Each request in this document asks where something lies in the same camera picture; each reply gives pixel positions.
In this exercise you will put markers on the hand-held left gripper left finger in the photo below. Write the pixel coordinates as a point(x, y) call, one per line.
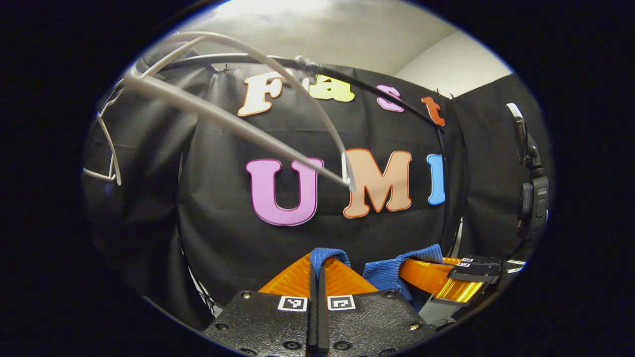
point(258, 317)

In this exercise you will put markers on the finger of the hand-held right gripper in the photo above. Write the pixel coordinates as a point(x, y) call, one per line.
point(431, 280)
point(481, 259)

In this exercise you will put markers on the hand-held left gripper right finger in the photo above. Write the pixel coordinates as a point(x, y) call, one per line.
point(372, 317)

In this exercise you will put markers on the blue shirt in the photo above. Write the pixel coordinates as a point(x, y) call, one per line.
point(387, 277)

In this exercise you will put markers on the black clothes rack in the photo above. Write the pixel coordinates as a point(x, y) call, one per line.
point(416, 110)

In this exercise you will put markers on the white clothes hanger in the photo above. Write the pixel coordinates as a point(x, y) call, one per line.
point(113, 156)
point(248, 133)

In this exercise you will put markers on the black backdrop cloth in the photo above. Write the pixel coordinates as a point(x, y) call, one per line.
point(223, 238)

